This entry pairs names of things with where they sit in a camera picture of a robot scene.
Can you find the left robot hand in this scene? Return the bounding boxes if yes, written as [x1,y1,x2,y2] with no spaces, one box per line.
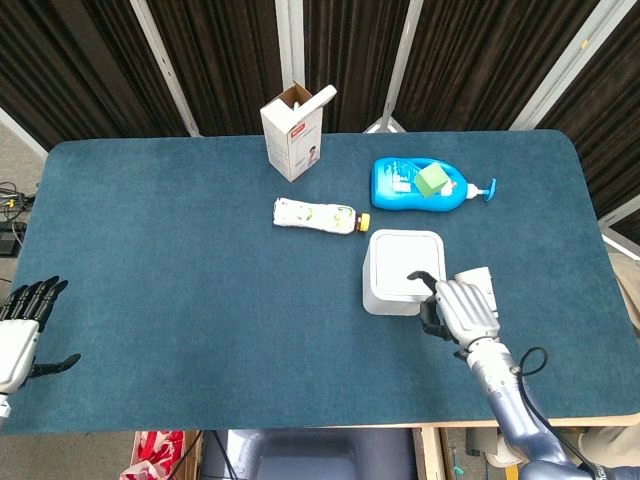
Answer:
[0,275,82,395]

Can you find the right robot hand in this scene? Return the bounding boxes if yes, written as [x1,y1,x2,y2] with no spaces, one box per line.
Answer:
[406,270,502,349]

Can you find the white trash bin lid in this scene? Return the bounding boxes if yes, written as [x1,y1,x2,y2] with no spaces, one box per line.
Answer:
[361,228,449,317]

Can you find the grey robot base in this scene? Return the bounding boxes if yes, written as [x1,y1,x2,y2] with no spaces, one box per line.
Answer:
[199,427,419,480]

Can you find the black power adapter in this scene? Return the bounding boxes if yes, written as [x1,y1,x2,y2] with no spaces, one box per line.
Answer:
[0,221,27,258]

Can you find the green cube block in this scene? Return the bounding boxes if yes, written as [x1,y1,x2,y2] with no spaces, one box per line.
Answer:
[413,162,449,200]

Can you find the blue pump detergent bottle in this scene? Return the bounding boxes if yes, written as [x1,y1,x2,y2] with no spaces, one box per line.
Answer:
[370,156,498,213]

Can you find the red and white bag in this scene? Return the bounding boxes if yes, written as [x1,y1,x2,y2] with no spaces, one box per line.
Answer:
[119,428,190,480]

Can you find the white-label bottle with yellow cap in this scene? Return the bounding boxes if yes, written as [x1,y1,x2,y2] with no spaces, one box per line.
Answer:
[272,197,372,236]

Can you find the white lamp carton box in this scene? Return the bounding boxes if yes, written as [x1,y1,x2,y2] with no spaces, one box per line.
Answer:
[259,80,338,184]

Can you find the dark brown pleated curtain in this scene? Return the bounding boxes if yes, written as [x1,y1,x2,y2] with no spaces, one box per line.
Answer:
[0,0,640,236]

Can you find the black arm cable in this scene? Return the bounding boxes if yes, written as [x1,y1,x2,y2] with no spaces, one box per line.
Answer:
[514,347,596,474]

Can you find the bundle of floor cables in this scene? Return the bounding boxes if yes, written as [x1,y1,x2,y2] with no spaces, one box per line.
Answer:
[0,180,37,222]

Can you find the white frame post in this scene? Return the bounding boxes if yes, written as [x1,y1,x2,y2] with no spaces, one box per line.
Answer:
[508,0,629,132]
[274,0,307,104]
[597,197,640,246]
[128,0,202,138]
[363,0,425,134]

